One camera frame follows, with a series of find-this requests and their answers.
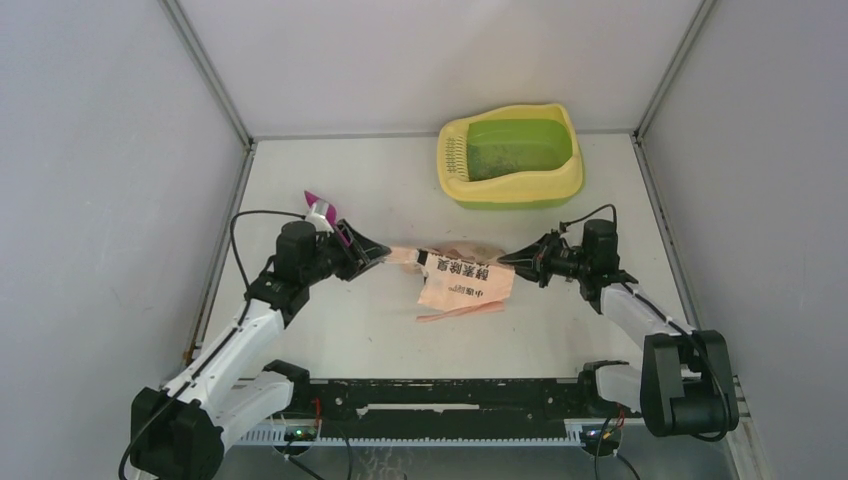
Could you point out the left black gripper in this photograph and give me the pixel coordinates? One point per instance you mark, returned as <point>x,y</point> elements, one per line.
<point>368,252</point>

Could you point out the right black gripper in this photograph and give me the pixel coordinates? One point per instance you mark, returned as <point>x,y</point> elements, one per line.
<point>533,262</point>

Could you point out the magenta plastic scoop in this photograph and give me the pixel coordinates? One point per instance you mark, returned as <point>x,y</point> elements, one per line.
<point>311,197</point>

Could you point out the pink cat litter bag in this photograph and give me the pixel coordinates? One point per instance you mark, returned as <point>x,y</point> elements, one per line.
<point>459,279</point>

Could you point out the yellow green litter box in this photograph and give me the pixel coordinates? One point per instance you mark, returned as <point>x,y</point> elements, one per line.
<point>524,190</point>

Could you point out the green cat litter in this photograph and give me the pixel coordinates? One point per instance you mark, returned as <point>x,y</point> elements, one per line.
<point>489,160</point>

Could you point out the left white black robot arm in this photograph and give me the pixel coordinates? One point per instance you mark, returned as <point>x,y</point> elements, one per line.
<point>184,429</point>

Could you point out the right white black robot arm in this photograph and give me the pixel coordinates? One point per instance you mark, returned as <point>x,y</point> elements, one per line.
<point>683,384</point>

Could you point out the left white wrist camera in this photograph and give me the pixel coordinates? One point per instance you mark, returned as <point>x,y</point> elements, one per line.
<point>322,216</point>

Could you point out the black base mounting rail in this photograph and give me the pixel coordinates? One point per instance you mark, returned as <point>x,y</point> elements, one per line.
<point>478,407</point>

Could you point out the white slotted cable duct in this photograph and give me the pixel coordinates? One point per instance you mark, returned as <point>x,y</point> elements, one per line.
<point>280,435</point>

